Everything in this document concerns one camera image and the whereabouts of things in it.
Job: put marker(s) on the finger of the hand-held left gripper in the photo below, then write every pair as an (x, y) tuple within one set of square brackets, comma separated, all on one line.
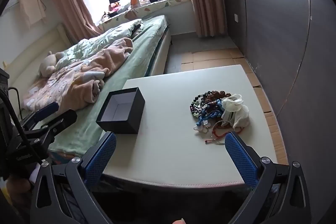
[(46, 109), (63, 119)]

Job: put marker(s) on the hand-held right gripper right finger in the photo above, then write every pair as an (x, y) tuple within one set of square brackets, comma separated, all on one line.
[(240, 158)]

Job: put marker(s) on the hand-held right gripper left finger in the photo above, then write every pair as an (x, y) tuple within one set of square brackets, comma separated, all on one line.
[(101, 158)]

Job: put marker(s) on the black square gift box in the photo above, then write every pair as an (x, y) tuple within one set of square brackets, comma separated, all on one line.
[(126, 125)]

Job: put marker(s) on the white butterfly pendant gold rim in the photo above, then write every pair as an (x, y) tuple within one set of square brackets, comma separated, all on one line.
[(200, 127)]

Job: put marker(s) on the person's right hand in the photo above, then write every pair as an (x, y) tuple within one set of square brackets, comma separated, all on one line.
[(180, 221)]

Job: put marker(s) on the beige plush toy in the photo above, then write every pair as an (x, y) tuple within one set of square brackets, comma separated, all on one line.
[(48, 64)]

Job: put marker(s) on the white cloth pouch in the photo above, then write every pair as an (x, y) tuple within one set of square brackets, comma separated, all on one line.
[(236, 111)]

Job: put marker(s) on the peach fleece blanket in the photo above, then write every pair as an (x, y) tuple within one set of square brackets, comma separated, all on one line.
[(86, 74)]

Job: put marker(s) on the pale floral quilt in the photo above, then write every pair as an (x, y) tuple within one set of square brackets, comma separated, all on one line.
[(105, 39)]

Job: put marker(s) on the green bed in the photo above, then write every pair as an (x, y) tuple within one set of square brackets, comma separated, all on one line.
[(141, 50)]

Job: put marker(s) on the beige hanging towel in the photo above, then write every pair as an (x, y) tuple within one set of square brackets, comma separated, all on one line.
[(31, 5)]

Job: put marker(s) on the cardboard floor sheets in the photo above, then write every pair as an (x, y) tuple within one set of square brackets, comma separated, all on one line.
[(210, 54)]

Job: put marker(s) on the white bed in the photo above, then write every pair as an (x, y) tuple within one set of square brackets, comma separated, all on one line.
[(161, 56)]

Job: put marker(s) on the floral window seat cushion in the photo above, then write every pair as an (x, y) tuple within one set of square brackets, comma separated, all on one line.
[(147, 7)]

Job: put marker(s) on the dark grey wardrobe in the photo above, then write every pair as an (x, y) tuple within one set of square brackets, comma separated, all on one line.
[(275, 16)]

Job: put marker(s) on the white wall socket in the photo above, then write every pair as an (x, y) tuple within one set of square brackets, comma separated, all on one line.
[(236, 18)]

